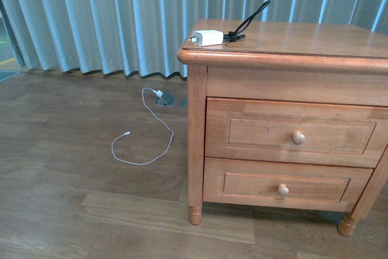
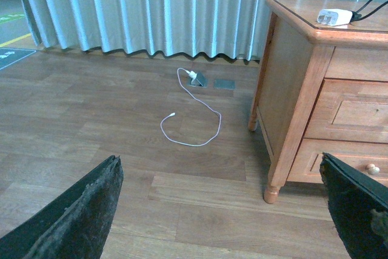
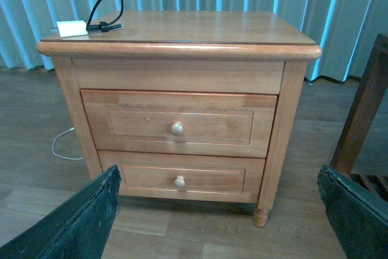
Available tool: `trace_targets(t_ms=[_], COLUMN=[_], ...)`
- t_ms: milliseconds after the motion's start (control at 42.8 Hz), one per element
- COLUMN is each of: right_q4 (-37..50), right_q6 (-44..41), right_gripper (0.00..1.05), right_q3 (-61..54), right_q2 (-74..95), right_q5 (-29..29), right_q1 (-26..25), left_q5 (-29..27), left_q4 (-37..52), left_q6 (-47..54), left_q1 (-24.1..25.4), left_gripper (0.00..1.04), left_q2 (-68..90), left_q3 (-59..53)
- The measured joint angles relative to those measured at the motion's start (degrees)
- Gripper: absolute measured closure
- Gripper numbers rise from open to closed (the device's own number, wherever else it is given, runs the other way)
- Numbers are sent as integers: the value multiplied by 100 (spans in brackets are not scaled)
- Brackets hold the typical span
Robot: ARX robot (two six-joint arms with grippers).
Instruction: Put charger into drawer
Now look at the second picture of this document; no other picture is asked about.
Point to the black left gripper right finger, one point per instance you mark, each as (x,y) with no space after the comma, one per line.
(358,207)

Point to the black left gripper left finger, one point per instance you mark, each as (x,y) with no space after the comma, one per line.
(74,225)

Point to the round wooden drawer knob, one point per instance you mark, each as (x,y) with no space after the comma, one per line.
(372,169)

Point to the lower wooden drawer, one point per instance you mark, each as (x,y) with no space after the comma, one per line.
(305,167)

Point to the wooden drawer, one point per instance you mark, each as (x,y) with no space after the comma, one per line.
(305,167)
(349,110)

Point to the upper wooden drawer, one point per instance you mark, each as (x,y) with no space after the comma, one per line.
(349,110)

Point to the wooden nightstand cabinet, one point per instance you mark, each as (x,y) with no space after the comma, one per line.
(299,55)

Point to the green floor sign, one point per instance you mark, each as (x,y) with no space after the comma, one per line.
(10,56)

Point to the closed grey floor plate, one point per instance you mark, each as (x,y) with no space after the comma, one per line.
(224,84)

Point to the white plug adapter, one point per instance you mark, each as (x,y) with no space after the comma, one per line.
(191,74)

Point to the open grey floor socket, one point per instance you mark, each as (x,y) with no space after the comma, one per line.
(200,81)

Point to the light green curtain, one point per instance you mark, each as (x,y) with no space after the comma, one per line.
(235,28)

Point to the white wall charger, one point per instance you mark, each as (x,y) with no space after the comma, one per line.
(334,17)

